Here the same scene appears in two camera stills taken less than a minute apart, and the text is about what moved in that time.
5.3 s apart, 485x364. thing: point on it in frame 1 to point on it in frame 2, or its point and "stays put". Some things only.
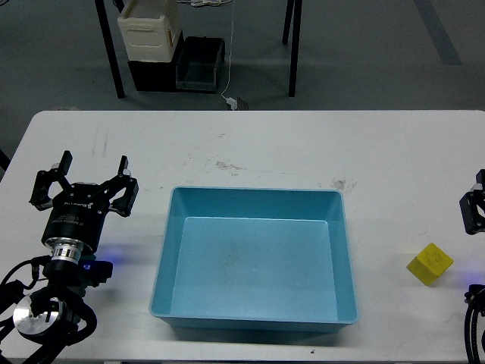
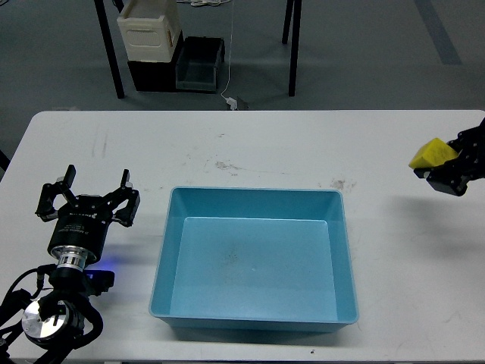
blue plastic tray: (255, 259) stays put
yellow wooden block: (430, 265) to (433, 152)
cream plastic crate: (150, 29) stays put
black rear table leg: (288, 20) stays put
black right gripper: (472, 206) to (452, 176)
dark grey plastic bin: (198, 66) stays put
